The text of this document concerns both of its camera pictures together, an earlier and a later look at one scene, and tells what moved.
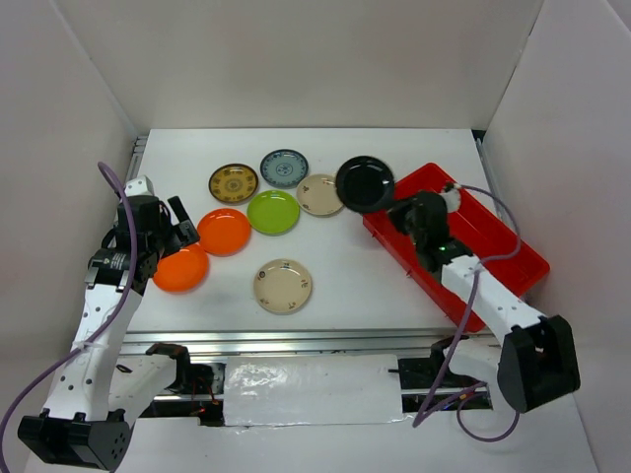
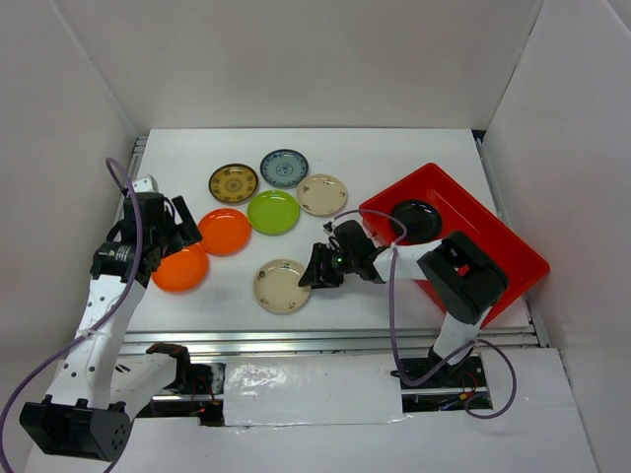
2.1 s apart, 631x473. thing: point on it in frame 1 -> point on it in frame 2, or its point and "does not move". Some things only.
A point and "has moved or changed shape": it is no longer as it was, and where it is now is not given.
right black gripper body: (400, 216) -> (344, 261)
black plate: (365, 184) has moved or changed shape
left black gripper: (182, 233) does not move
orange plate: (224, 232) does not move
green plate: (273, 212) does not move
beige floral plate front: (282, 286) does not move
